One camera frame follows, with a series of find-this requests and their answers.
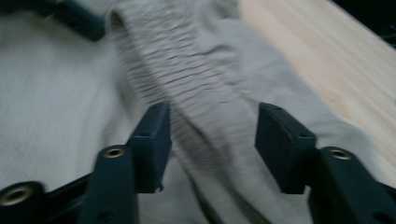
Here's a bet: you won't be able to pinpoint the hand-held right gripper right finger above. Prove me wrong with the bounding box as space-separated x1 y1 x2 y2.
254 102 396 224

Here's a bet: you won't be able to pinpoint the khaki shorts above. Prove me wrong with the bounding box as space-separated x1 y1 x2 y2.
0 0 396 224

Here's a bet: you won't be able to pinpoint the black drawstring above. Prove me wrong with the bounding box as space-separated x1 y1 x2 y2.
0 0 107 43

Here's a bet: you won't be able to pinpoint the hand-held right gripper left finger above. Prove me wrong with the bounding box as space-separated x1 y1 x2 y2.
78 101 173 224

